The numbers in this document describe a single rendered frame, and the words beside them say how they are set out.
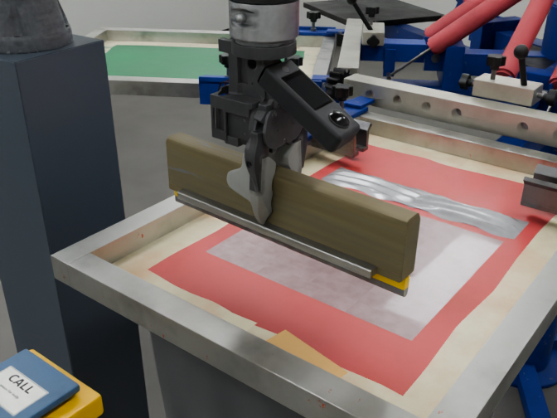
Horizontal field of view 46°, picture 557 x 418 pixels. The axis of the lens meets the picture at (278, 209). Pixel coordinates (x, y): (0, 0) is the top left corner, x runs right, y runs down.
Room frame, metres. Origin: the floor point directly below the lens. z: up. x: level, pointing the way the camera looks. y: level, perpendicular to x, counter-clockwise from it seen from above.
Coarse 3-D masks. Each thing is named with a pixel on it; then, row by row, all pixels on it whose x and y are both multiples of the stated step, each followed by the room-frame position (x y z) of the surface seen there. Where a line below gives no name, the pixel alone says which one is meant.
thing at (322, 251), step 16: (192, 192) 0.77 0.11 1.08; (208, 208) 0.74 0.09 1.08; (224, 208) 0.73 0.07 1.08; (240, 224) 0.71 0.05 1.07; (256, 224) 0.69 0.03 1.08; (272, 224) 0.69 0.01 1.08; (288, 240) 0.66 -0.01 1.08; (304, 240) 0.66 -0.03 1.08; (320, 256) 0.63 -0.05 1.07; (336, 256) 0.62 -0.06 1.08; (352, 256) 0.62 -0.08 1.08; (368, 272) 0.59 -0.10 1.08
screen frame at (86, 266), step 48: (432, 144) 1.24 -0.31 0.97; (480, 144) 1.18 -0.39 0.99; (96, 240) 0.82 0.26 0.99; (144, 240) 0.86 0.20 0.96; (96, 288) 0.72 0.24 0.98; (144, 288) 0.69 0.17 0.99; (528, 288) 0.69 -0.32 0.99; (192, 336) 0.61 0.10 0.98; (240, 336) 0.60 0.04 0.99; (528, 336) 0.60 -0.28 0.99; (288, 384) 0.52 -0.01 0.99; (336, 384) 0.52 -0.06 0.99; (480, 384) 0.52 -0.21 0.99
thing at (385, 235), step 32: (192, 160) 0.77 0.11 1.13; (224, 160) 0.74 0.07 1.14; (224, 192) 0.74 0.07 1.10; (288, 192) 0.68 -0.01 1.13; (320, 192) 0.65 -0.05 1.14; (352, 192) 0.65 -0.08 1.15; (288, 224) 0.68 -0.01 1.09; (320, 224) 0.65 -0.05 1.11; (352, 224) 0.62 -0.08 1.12; (384, 224) 0.60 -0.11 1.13; (416, 224) 0.60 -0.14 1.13; (384, 256) 0.60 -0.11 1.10
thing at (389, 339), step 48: (432, 192) 1.04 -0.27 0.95; (480, 192) 1.04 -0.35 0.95; (432, 240) 0.88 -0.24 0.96; (480, 240) 0.88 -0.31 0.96; (528, 240) 0.88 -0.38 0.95; (336, 288) 0.75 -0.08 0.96; (432, 288) 0.75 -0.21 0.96; (480, 288) 0.75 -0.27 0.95; (336, 336) 0.64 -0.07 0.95; (384, 336) 0.64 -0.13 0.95; (432, 336) 0.64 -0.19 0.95; (384, 384) 0.56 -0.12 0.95
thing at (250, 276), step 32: (352, 160) 1.18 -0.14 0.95; (384, 160) 1.18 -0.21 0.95; (416, 160) 1.18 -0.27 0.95; (192, 256) 0.83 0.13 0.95; (224, 256) 0.83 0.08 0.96; (256, 256) 0.83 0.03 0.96; (288, 256) 0.83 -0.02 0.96; (192, 288) 0.75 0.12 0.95; (224, 288) 0.75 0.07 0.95; (256, 288) 0.75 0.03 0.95; (288, 288) 0.75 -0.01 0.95; (256, 320) 0.67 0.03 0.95
